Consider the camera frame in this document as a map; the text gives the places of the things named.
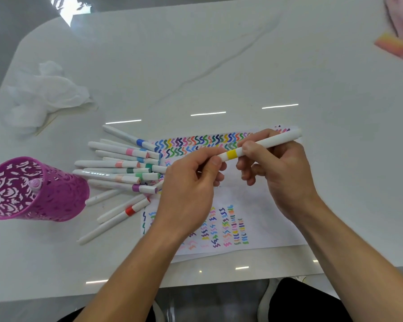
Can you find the person's left hand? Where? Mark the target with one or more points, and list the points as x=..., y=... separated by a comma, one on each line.
x=184, y=197

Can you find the person's right hand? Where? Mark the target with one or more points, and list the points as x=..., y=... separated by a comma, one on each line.
x=285, y=177

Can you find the yellow banded white marker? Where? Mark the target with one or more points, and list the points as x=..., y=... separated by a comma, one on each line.
x=278, y=139

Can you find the bunch of white markers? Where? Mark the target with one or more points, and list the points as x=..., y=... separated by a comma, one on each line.
x=111, y=164

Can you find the red banded white marker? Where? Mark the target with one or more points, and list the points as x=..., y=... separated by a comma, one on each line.
x=104, y=228

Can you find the peach banded white marker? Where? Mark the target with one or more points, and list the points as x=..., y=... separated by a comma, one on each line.
x=97, y=174

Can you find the pink perforated pen holder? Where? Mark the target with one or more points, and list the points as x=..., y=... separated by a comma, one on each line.
x=60, y=197

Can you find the lilac banded white marker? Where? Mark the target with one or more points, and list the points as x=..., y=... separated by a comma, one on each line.
x=35, y=185

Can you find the person's right forearm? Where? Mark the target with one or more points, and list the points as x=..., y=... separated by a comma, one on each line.
x=356, y=271

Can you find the person's left forearm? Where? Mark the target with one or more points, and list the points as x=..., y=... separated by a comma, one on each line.
x=127, y=285

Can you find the person's right white shoe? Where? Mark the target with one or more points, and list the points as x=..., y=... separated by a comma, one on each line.
x=267, y=298

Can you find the black trousers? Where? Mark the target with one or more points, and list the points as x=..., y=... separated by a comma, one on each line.
x=305, y=305

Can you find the pink yellow eraser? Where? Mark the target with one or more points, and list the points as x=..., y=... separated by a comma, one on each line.
x=393, y=46

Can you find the crumpled white tissue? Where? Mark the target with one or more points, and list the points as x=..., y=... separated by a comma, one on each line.
x=50, y=93

